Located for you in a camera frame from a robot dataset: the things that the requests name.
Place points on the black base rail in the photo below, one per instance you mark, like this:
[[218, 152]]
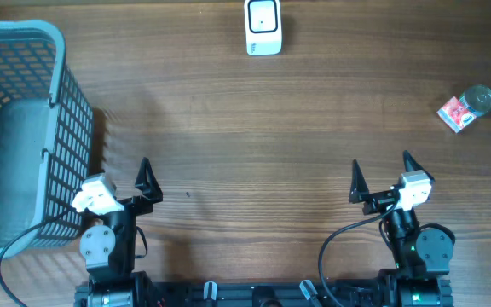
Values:
[[306, 293]]

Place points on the grey plastic shopping basket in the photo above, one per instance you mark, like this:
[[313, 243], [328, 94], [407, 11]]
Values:
[[46, 129]]

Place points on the red tissue packet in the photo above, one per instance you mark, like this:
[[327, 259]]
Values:
[[456, 115]]

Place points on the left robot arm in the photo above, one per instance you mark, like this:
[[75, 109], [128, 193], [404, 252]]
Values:
[[109, 249]]

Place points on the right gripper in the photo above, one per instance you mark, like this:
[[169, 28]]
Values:
[[361, 192]]

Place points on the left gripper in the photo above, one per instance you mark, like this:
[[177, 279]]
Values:
[[150, 192]]

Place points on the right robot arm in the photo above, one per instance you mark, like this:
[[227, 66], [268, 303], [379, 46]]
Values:
[[421, 253]]

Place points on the white barcode scanner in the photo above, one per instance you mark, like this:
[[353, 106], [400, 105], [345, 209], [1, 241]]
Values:
[[263, 27]]

